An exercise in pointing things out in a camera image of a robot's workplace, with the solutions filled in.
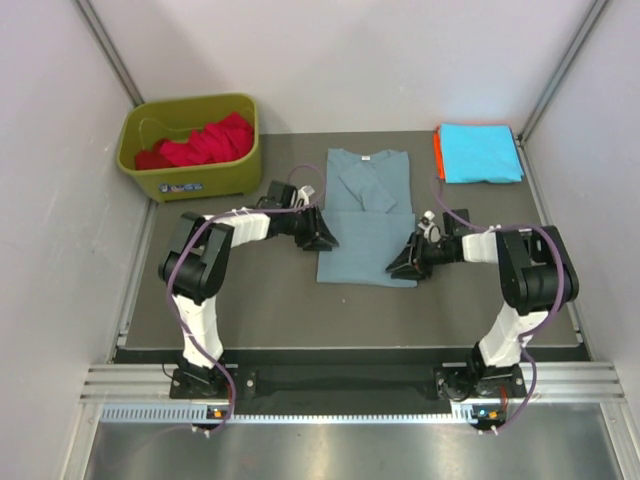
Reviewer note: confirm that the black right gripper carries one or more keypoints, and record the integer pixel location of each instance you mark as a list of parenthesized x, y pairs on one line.
[(413, 257)]

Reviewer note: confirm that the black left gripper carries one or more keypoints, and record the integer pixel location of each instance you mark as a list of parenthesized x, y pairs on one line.
[(315, 225)]

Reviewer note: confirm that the grey-blue t-shirt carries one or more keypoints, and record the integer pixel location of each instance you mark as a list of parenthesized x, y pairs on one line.
[(369, 211)]

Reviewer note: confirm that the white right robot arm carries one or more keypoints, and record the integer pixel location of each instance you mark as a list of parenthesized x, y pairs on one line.
[(536, 277)]

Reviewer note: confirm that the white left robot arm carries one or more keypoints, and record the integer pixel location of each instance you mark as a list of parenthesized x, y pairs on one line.
[(195, 267)]

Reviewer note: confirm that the folded cyan t-shirt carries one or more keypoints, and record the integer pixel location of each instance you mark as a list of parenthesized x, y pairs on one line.
[(479, 153)]

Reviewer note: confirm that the folded orange t-shirt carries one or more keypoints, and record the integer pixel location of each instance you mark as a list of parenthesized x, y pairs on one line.
[(438, 155)]

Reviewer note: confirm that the red t-shirt in bin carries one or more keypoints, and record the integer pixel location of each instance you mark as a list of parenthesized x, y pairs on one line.
[(227, 140)]

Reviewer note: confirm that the olive green plastic bin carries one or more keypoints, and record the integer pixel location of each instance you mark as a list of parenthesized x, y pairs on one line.
[(174, 119)]

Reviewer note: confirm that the slotted grey cable duct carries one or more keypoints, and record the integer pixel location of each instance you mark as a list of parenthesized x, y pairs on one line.
[(201, 414)]

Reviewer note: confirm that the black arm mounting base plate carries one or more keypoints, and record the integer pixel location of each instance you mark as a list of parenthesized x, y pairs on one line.
[(436, 382)]

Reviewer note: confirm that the aluminium front frame rail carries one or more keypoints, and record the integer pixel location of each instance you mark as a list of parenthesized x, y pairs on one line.
[(557, 382)]

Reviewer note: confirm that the aluminium right corner post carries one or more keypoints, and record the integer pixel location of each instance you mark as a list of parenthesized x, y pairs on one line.
[(587, 25)]

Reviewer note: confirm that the aluminium corner post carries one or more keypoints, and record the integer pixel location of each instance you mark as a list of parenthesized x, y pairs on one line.
[(102, 38), (587, 25)]

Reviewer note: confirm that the aluminium left corner post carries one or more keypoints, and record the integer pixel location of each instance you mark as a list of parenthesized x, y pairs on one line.
[(102, 38)]

